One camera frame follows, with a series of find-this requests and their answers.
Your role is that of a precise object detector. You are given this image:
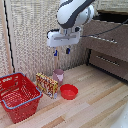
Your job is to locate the red shopping basket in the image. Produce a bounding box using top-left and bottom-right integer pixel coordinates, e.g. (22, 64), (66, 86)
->
(0, 72), (44, 125)

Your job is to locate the pink plastic cup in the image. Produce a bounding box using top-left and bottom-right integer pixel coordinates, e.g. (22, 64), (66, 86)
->
(52, 68), (65, 88)

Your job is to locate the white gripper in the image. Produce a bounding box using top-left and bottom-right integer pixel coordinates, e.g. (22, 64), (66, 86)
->
(46, 27), (82, 57)

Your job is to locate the brown drawer cabinet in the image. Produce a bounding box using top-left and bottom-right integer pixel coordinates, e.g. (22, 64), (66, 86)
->
(80, 9), (128, 81)

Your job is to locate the yellow red cereal bar box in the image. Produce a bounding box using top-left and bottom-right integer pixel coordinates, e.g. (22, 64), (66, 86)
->
(35, 72), (59, 100)

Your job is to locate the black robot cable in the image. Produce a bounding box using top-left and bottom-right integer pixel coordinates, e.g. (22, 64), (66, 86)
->
(80, 18), (128, 38)

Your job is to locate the red plastic bowl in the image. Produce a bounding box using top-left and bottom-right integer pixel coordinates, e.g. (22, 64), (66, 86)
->
(59, 83), (79, 101)

